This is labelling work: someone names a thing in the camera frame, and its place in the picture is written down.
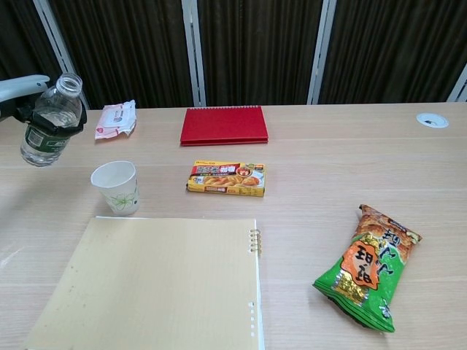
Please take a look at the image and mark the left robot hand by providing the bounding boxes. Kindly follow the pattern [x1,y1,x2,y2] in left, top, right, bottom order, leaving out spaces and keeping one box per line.
[0,74,88,139]

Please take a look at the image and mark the transparent plastic water bottle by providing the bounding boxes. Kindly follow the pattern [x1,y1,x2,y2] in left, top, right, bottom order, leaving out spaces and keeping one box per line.
[20,71,84,168]

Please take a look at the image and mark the white paper cup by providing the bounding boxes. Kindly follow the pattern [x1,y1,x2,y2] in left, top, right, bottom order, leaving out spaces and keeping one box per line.
[90,160,141,216]

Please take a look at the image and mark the yellow curry box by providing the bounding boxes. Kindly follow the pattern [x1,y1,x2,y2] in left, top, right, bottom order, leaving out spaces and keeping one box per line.
[185,160,266,198]

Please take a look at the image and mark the green orange snack bag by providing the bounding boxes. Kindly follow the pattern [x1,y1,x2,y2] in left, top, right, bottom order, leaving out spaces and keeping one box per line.
[312,203,423,324]

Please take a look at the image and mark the black folding screen panel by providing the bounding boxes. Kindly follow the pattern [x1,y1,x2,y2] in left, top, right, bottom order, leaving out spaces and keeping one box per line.
[308,0,467,105]
[0,0,90,110]
[181,0,336,107]
[32,0,205,109]

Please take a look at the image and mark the pink wet wipes pack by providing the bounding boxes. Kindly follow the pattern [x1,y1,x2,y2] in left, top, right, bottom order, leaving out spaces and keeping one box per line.
[93,99,138,141]

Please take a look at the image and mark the red spiral notebook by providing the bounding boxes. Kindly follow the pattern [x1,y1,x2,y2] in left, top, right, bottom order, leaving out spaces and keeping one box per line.
[180,104,270,147]

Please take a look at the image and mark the beige ring binder notebook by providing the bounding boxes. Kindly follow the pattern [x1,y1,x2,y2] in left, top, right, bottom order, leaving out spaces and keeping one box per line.
[23,215,264,350]

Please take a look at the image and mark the white cable grommet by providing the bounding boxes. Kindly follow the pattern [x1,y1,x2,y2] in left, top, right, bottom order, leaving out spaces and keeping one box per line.
[415,112,449,128]

